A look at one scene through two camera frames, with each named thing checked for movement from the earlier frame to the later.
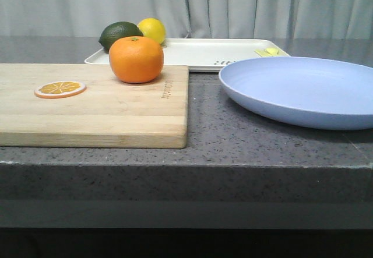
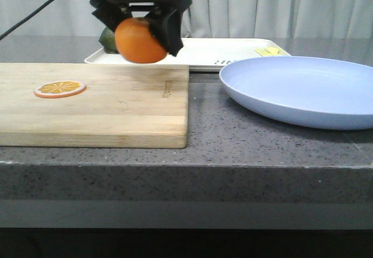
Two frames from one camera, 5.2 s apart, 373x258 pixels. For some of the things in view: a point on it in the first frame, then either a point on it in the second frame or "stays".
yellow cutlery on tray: (268, 52) stays
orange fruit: (136, 59) → (136, 42)
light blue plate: (330, 92) stays
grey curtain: (190, 9) stays
